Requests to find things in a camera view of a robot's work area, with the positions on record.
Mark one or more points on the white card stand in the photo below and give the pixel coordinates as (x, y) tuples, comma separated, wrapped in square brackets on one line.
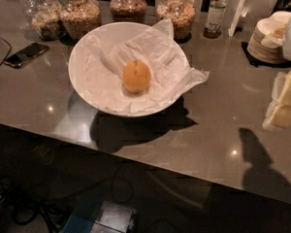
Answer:
[(239, 12)]

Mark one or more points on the black smartphone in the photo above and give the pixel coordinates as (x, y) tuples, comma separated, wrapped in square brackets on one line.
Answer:
[(21, 57)]

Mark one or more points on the glass jar of grains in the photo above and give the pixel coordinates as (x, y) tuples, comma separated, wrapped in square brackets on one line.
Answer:
[(80, 17)]

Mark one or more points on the stack of paper plates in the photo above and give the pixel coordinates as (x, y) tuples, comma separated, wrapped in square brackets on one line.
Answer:
[(265, 43)]

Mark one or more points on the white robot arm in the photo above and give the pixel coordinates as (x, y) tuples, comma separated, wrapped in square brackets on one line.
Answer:
[(287, 41)]

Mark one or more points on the black mat under plates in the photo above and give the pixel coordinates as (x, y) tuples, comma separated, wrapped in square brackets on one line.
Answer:
[(256, 63)]

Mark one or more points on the glass jar of light cereal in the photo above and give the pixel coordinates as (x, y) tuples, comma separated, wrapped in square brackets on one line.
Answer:
[(181, 13)]

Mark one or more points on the glass jar of brown granola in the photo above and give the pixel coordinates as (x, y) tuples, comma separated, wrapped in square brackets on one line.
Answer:
[(128, 10)]

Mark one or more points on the orange fruit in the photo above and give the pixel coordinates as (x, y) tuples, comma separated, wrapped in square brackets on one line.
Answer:
[(136, 76)]

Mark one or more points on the white bowl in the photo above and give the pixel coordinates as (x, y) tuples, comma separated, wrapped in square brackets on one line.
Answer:
[(87, 81)]

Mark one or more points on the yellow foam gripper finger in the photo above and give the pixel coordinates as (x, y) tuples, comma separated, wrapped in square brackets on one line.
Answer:
[(278, 115)]

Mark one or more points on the grey box under table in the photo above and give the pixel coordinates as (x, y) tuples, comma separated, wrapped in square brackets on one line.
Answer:
[(101, 217)]

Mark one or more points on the white tissue paper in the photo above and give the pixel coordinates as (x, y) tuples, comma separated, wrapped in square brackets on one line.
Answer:
[(165, 65)]

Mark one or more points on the clear glass bottle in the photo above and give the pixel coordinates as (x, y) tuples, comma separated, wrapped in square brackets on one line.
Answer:
[(215, 17)]

